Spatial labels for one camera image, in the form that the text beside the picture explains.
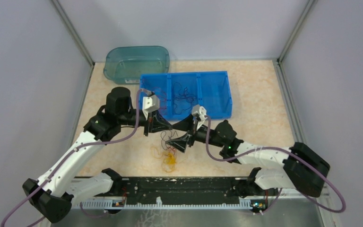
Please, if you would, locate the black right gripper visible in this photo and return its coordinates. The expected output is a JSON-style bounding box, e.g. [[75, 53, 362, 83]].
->
[[166, 113, 225, 153]]

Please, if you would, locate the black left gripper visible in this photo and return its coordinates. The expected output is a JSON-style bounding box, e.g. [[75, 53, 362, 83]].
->
[[119, 109, 173, 136]]

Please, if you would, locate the red wire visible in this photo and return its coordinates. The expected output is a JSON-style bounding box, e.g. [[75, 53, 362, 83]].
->
[[144, 79, 170, 114], [151, 87, 171, 115]]

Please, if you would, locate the colourful wire bundle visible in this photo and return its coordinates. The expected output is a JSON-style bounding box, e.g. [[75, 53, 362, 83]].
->
[[150, 145, 179, 174]]

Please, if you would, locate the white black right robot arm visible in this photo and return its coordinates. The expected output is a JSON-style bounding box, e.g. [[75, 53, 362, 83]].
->
[[166, 115, 330, 198]]

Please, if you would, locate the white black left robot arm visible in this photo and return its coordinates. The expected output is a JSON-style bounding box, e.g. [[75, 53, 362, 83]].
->
[[23, 87, 172, 223]]

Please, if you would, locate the blue three-compartment plastic bin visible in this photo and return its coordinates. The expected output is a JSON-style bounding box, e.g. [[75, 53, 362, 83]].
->
[[140, 71, 233, 121]]

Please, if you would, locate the teal transparent plastic tub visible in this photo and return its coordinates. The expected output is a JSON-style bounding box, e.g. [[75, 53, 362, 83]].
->
[[103, 45, 170, 85]]

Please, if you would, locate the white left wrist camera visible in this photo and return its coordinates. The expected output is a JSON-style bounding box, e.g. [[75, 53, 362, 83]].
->
[[142, 89, 160, 120]]

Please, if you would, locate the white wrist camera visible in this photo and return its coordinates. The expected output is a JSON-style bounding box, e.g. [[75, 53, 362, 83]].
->
[[191, 105, 207, 128], [142, 89, 160, 120]]

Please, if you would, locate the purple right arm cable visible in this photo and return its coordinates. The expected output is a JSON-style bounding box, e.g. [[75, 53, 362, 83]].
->
[[205, 115, 347, 215]]

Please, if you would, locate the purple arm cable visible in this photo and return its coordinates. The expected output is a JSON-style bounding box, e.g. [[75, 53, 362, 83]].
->
[[0, 88, 154, 227], [205, 115, 347, 215]]

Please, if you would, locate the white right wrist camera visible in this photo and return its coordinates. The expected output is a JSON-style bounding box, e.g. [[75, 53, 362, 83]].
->
[[191, 105, 207, 128]]

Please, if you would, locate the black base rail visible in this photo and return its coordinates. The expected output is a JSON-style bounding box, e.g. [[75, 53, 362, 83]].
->
[[93, 176, 279, 206]]

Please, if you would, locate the grey slotted cable duct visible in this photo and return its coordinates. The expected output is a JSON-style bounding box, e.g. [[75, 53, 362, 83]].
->
[[81, 199, 253, 210]]

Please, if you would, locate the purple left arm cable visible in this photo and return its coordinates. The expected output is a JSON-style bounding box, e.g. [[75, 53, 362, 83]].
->
[[0, 88, 154, 227]]

